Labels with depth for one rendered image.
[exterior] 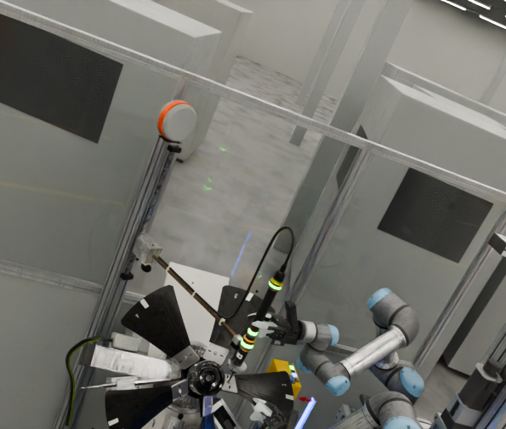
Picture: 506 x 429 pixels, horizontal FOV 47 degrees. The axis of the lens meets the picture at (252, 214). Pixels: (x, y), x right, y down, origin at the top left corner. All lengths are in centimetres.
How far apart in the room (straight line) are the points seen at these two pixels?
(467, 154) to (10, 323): 335
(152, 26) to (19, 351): 202
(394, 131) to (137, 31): 200
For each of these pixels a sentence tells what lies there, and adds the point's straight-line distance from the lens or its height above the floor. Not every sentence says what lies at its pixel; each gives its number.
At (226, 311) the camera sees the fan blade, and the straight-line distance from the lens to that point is 219.
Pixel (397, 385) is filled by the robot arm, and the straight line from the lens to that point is 264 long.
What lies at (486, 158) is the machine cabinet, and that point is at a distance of 470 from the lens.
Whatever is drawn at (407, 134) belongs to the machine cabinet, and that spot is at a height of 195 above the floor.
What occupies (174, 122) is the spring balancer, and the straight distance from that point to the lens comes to 224.
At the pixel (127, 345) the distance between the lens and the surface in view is 221.
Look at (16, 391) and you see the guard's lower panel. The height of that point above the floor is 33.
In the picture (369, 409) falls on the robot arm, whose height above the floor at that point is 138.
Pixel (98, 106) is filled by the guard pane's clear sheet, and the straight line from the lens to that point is 242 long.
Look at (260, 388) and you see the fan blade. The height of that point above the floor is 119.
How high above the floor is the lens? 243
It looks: 19 degrees down
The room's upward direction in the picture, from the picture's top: 24 degrees clockwise
